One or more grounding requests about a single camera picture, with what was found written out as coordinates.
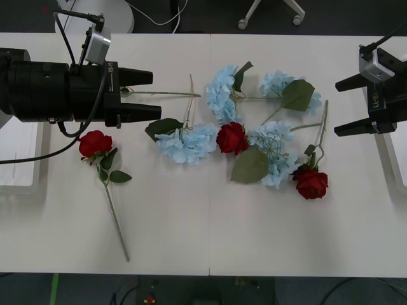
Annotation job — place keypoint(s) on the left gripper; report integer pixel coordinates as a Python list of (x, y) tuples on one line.
[(92, 98)]

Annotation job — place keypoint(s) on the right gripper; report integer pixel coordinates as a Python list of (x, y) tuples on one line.
[(386, 101)]

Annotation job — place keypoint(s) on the green twig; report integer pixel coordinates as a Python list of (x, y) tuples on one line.
[(165, 93)]

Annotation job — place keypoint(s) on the red rose with long stem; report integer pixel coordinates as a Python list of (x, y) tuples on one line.
[(95, 144)]

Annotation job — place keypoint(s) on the pale blue flower with leaf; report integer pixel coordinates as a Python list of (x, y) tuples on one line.
[(270, 85), (219, 95)]

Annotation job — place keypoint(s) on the red rose with green stem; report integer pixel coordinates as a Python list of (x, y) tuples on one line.
[(230, 138), (311, 184)]

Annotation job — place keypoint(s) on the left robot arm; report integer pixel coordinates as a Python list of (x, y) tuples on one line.
[(35, 92)]

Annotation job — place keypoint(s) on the shallow white box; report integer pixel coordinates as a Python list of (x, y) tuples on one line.
[(401, 149), (19, 178)]

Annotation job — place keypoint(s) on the white chair base with casters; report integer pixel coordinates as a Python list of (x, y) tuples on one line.
[(243, 23)]

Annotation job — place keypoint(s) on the red and yellow button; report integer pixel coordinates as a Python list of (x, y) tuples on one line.
[(149, 299)]

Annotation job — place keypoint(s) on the green floor tape strip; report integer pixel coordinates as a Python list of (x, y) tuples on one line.
[(54, 289)]

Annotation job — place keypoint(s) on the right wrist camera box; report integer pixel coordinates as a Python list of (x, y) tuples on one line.
[(376, 71)]

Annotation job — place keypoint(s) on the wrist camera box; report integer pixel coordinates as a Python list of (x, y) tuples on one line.
[(376, 71), (98, 47)]

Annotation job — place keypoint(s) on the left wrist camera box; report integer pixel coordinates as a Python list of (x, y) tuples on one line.
[(98, 47)]

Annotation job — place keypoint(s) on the white round pedestal base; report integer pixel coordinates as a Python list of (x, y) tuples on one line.
[(117, 16)]

